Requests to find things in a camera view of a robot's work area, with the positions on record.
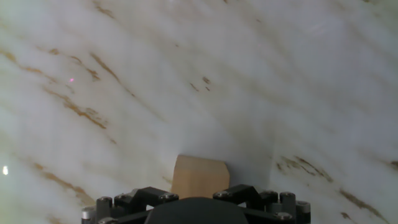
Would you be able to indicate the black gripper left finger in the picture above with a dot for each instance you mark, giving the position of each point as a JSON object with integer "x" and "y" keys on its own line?
{"x": 140, "y": 197}

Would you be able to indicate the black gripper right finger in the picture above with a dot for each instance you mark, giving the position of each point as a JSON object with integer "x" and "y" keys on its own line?
{"x": 239, "y": 193}

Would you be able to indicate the small wooden block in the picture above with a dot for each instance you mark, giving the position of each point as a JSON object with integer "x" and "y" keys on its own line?
{"x": 199, "y": 177}

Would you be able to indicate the marble pattern table mat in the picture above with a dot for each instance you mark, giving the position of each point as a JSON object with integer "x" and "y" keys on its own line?
{"x": 186, "y": 93}

